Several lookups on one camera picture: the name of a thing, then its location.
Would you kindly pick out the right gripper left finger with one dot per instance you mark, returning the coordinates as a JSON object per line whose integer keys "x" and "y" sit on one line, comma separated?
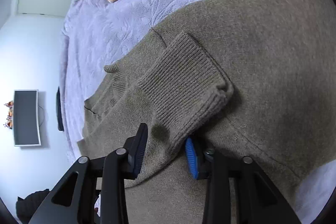
{"x": 93, "y": 191}

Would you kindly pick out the black bed corner pad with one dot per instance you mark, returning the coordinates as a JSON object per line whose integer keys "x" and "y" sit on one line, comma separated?
{"x": 59, "y": 111}

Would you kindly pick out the olive brown knit sweater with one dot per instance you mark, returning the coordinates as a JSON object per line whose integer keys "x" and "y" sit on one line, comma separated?
{"x": 252, "y": 77}

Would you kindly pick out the wall mounted monitor screen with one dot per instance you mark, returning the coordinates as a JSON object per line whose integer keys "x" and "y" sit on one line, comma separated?
{"x": 26, "y": 118}

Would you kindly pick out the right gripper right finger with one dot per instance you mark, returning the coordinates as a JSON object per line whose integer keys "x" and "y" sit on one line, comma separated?
{"x": 238, "y": 190}

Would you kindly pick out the lavender embossed bed blanket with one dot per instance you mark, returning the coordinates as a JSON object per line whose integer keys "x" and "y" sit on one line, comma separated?
{"x": 97, "y": 33}

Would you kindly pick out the black clothing pile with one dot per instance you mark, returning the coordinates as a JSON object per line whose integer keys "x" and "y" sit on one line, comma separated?
{"x": 26, "y": 207}

